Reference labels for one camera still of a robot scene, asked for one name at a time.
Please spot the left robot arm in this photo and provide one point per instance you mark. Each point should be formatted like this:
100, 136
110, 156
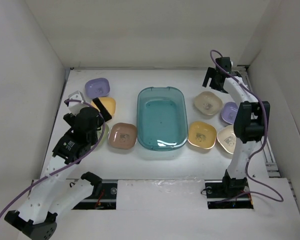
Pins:
37, 218

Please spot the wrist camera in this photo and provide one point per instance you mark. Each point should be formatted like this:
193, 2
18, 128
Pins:
231, 66
73, 106

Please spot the cream plate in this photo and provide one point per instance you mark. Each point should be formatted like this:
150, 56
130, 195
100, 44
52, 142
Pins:
227, 139

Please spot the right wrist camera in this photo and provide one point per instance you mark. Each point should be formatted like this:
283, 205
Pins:
231, 66

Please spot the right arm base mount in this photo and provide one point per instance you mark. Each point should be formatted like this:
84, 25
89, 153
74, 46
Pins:
218, 197

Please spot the brown plate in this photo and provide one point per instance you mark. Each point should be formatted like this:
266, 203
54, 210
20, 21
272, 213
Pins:
123, 136

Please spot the purple plate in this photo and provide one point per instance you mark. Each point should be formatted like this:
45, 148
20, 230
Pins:
229, 112
98, 87

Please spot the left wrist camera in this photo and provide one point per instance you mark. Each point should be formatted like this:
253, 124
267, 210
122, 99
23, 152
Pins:
73, 106

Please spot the beige plate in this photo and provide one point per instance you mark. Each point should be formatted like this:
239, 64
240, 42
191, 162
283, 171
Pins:
208, 103

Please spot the green plate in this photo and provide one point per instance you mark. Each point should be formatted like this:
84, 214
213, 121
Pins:
101, 138

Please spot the yellow plate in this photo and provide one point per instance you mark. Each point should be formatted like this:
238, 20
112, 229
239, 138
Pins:
105, 103
202, 135

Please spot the teal plastic bin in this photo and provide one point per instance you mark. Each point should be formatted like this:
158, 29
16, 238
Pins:
161, 119

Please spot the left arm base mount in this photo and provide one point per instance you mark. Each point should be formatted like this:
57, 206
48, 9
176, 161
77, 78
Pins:
103, 197

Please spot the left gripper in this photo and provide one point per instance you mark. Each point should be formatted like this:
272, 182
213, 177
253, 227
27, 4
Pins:
106, 116

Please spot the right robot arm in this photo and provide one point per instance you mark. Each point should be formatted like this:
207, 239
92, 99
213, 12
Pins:
250, 126

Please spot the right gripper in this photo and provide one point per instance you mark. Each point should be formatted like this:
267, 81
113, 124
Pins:
211, 73

